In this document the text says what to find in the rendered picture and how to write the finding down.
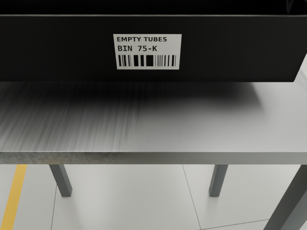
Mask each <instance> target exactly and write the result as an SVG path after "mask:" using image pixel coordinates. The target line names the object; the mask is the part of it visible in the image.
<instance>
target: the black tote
mask: <svg viewBox="0 0 307 230"><path fill-rule="evenodd" d="M306 54H307V0H299V1H298V3H297V5H296V7H295V8H294V10H293V12H292V13H291V14H289V13H288V12H287V11H286V0H0V82H294V81H295V78H296V76H297V74H298V72H299V69H300V67H301V65H302V63H303V60H304V58H305V56H306Z"/></svg>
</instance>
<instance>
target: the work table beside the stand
mask: <svg viewBox="0 0 307 230"><path fill-rule="evenodd" d="M0 164H48V165H49V167H50V169H51V171H52V174H53V176H54V179H55V181H56V184H57V186H58V188H59V191H60V193H61V195H62V197H71V193H72V190H73V189H72V186H71V183H70V181H69V178H68V175H67V172H66V169H65V166H64V164H215V167H214V170H213V174H212V179H211V183H210V187H209V193H210V197H219V195H220V192H221V189H222V185H223V181H224V178H225V175H226V172H227V168H228V165H301V166H300V168H299V169H298V171H297V173H296V174H295V176H294V178H293V180H292V181H291V183H290V185H289V187H288V188H287V190H286V191H285V193H284V195H283V197H282V198H281V200H280V202H279V203H278V205H277V207H276V209H275V210H274V212H273V214H272V215H271V217H270V219H269V221H268V222H267V224H266V226H265V227H264V229H263V230H300V228H301V227H302V226H303V225H304V223H305V222H306V221H307V77H306V75H305V74H304V72H303V71H302V70H301V68H300V69H299V72H298V74H297V76H296V78H295V81H294V82H0Z"/></svg>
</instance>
